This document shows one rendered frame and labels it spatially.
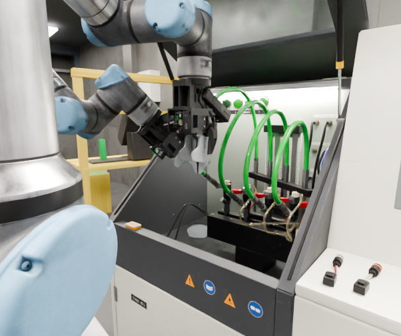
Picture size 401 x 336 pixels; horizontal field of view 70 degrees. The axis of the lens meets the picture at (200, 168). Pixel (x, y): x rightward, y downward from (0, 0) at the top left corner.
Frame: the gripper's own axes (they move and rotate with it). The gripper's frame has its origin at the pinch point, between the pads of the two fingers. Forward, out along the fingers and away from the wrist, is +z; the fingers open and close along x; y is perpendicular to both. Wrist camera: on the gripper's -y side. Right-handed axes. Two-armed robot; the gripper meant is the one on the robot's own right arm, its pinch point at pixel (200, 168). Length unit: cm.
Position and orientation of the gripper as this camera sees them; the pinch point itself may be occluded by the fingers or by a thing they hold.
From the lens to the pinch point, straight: 68.6
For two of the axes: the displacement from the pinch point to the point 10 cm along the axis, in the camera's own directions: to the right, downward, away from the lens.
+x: 7.7, 1.1, -6.3
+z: 0.0, 9.8, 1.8
